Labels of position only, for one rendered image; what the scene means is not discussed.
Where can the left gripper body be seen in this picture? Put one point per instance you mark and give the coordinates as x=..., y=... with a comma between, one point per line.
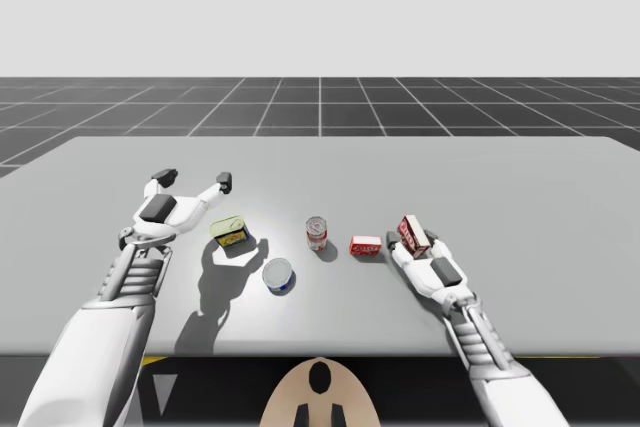
x=165, y=214

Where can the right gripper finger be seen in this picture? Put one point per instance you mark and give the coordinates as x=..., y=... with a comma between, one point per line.
x=393, y=243
x=437, y=246

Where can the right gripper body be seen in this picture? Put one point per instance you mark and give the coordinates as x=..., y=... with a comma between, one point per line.
x=431, y=274

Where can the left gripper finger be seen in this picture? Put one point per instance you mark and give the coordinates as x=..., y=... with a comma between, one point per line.
x=218, y=186
x=162, y=178

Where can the red and white carton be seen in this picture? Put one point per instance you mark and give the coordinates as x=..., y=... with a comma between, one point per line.
x=414, y=236

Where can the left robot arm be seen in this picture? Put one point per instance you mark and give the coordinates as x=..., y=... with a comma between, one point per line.
x=100, y=342

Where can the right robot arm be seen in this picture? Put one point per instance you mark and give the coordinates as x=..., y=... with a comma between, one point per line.
x=495, y=362

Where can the green and blue rectangular can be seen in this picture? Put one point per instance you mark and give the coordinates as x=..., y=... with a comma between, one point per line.
x=231, y=233

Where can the red and white can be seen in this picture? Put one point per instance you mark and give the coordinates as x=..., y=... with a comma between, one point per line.
x=316, y=233

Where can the blue flat can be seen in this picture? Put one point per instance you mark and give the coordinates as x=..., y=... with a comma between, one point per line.
x=278, y=275

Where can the tan robot part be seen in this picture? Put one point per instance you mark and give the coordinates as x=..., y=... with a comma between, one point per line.
x=320, y=397

